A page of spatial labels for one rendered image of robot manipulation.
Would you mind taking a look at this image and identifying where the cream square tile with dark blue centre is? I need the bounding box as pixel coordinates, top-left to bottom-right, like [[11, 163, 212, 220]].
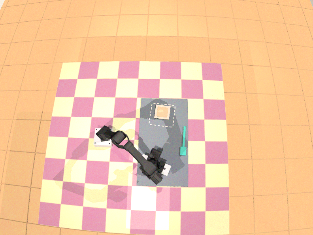
[[154, 105, 170, 120]]

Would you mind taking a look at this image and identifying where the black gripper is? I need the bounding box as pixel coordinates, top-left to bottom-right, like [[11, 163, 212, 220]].
[[147, 148, 161, 163]]

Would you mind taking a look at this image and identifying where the grey rectangular mat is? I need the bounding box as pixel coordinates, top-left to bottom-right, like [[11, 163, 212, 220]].
[[136, 98, 189, 187]]

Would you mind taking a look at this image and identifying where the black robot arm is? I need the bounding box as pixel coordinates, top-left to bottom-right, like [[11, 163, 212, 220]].
[[96, 126, 165, 185]]

